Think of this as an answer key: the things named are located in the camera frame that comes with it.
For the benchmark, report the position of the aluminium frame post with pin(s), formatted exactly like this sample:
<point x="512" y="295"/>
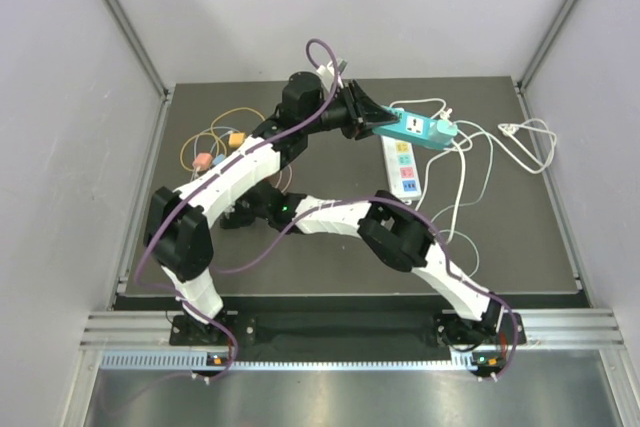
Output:
<point x="135" y="44"/>
<point x="543" y="49"/>

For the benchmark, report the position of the yellow usb charger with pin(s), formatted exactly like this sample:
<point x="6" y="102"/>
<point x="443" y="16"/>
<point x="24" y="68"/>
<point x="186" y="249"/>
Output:
<point x="236" y="139"/>

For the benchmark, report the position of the pink usb charger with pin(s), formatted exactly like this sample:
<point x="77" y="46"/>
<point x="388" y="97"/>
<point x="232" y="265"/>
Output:
<point x="202" y="161"/>

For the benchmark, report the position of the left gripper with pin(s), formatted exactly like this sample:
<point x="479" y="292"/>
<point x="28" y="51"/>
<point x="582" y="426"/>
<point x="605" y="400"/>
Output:
<point x="360" y="110"/>

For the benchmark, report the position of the right aluminium frame post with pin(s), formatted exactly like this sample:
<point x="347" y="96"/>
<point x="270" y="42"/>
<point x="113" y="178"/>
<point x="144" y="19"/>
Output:
<point x="543" y="49"/>

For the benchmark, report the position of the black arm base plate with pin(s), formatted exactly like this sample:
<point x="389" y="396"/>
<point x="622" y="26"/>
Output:
<point x="424" y="329"/>

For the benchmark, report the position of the left aluminium frame post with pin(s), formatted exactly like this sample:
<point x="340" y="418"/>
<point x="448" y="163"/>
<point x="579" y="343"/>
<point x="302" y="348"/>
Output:
<point x="135" y="44"/>

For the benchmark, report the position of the teal power strip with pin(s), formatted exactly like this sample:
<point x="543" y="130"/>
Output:
<point x="412" y="128"/>

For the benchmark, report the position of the teal usb charger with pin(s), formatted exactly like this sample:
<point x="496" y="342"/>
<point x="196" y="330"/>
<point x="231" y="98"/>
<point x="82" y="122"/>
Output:
<point x="442" y="133"/>

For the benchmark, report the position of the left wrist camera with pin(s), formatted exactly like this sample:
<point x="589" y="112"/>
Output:
<point x="330" y="72"/>

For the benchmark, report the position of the white power strip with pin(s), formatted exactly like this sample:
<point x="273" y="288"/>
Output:
<point x="401" y="170"/>

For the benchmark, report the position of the aluminium front rail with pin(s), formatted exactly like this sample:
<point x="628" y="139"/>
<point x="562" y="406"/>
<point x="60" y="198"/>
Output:
<point x="547" y="329"/>

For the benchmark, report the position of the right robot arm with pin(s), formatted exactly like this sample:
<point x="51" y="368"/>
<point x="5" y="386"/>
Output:
<point x="398" y="237"/>

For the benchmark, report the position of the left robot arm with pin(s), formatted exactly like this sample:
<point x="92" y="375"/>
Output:
<point x="177" y="231"/>

